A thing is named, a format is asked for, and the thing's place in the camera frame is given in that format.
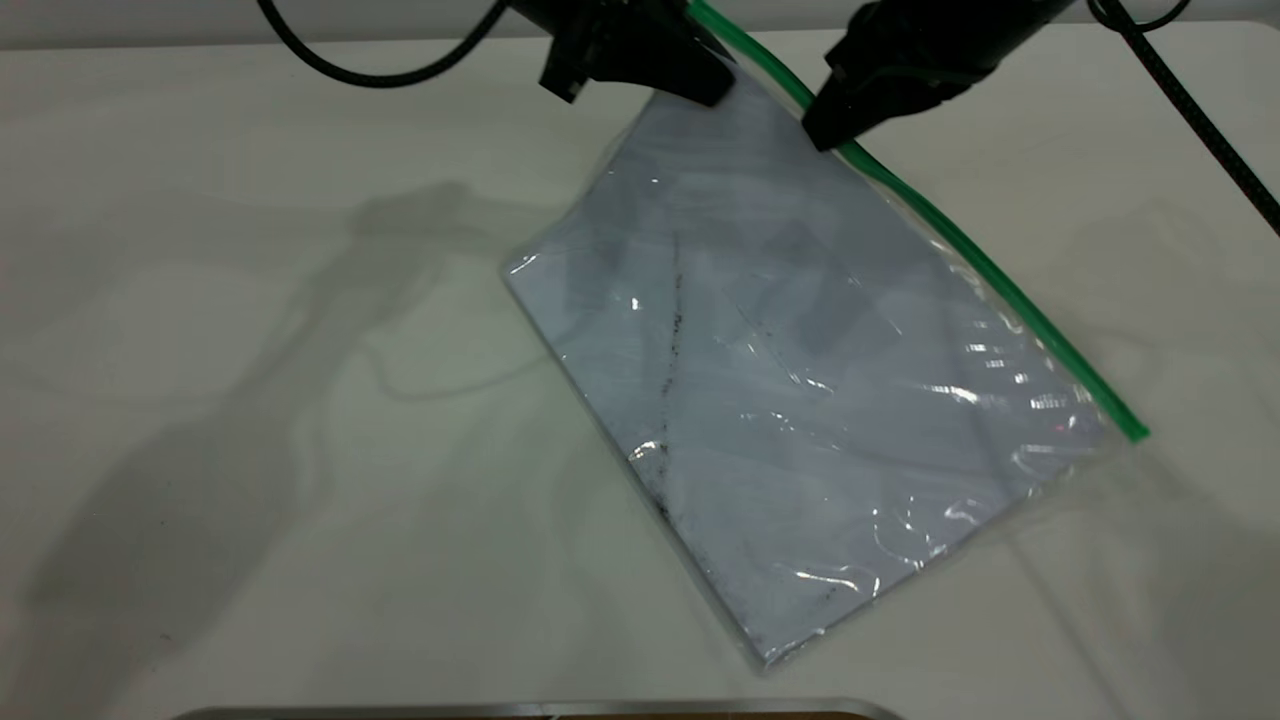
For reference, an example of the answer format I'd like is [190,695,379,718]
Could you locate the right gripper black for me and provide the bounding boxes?
[802,0,1077,153]

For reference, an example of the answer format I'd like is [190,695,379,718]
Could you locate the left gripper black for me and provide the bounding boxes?
[510,0,737,109]

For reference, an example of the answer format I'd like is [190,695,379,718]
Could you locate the clear plastic zipper bag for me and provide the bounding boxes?
[500,0,1151,673]

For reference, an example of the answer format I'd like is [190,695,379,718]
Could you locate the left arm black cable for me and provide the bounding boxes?
[256,0,509,89]

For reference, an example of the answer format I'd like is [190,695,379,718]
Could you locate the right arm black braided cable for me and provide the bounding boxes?
[1085,0,1280,239]

